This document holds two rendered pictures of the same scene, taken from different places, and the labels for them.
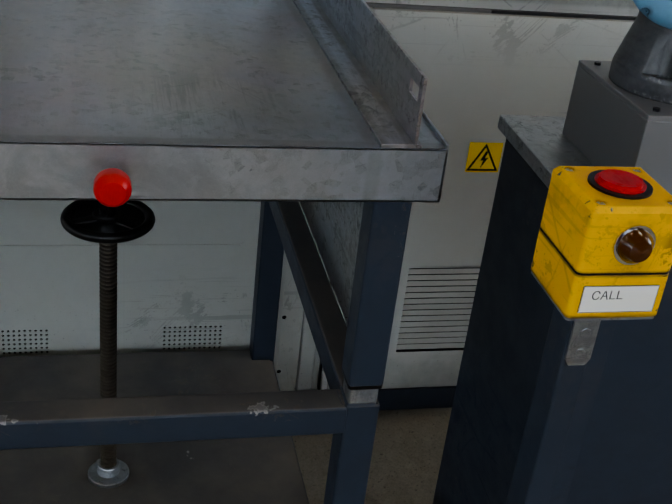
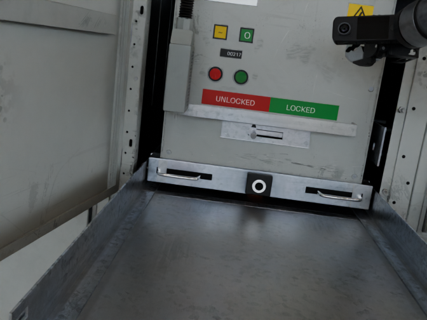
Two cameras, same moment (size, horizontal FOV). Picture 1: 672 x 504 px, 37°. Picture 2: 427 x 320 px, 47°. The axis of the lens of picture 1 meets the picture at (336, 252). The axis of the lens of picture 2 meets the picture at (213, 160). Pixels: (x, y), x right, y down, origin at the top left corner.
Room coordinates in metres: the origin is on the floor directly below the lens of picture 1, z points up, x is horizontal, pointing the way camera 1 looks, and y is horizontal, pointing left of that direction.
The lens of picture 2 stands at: (0.36, 0.17, 1.20)
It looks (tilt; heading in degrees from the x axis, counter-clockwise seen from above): 13 degrees down; 17
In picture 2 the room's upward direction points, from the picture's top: 7 degrees clockwise
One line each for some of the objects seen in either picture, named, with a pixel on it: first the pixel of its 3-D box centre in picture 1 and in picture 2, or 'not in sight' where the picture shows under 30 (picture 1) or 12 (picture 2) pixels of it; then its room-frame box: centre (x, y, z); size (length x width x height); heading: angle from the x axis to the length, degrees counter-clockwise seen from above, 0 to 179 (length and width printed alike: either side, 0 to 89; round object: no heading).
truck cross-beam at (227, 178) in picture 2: not in sight; (258, 180); (1.52, 0.40, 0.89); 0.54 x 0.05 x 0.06; 105
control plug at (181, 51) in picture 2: not in sight; (180, 70); (1.38, 0.58, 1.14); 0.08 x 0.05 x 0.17; 15
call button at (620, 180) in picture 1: (619, 187); not in sight; (0.72, -0.21, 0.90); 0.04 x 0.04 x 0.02
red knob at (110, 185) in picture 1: (112, 183); not in sight; (0.79, 0.20, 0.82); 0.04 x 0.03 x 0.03; 15
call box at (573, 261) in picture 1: (605, 241); not in sight; (0.72, -0.21, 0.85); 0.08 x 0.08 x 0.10; 15
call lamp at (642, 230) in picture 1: (637, 248); not in sight; (0.68, -0.22, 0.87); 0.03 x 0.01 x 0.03; 105
